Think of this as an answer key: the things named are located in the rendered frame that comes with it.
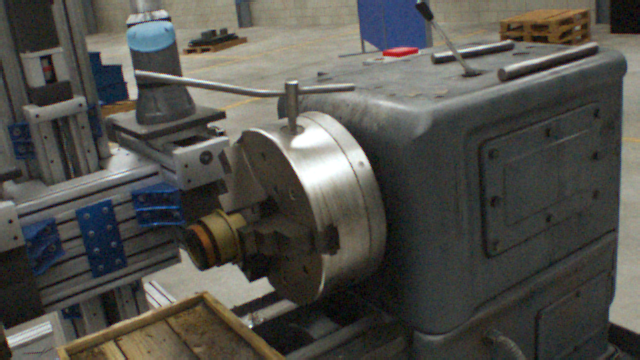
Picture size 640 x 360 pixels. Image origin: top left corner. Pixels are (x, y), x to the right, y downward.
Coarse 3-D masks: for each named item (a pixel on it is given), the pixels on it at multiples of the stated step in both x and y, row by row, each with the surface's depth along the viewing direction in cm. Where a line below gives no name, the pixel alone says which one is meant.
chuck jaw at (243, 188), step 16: (240, 144) 107; (224, 160) 107; (240, 160) 106; (224, 176) 104; (240, 176) 106; (256, 176) 107; (224, 192) 106; (240, 192) 105; (256, 192) 106; (224, 208) 103; (240, 208) 105
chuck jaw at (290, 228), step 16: (256, 224) 101; (272, 224) 100; (288, 224) 99; (240, 240) 100; (256, 240) 100; (272, 240) 98; (288, 240) 95; (304, 240) 95; (320, 240) 95; (288, 256) 96; (304, 256) 96
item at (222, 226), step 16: (208, 224) 99; (224, 224) 100; (240, 224) 102; (192, 240) 103; (208, 240) 98; (224, 240) 99; (192, 256) 103; (208, 256) 98; (224, 256) 99; (240, 256) 101
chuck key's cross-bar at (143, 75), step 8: (136, 72) 91; (144, 72) 92; (152, 80) 92; (160, 80) 93; (168, 80) 93; (176, 80) 93; (184, 80) 94; (192, 80) 94; (200, 80) 95; (200, 88) 95; (208, 88) 95; (216, 88) 95; (224, 88) 95; (232, 88) 96; (240, 88) 96; (248, 88) 97; (304, 88) 98; (312, 88) 98; (320, 88) 98; (328, 88) 99; (336, 88) 99; (344, 88) 99; (352, 88) 99; (248, 96) 97; (256, 96) 97; (264, 96) 97; (272, 96) 98; (280, 96) 98
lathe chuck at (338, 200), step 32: (256, 128) 103; (320, 128) 102; (256, 160) 106; (288, 160) 96; (320, 160) 97; (288, 192) 99; (320, 192) 95; (352, 192) 97; (320, 224) 94; (352, 224) 97; (320, 256) 96; (352, 256) 99; (288, 288) 110; (320, 288) 100
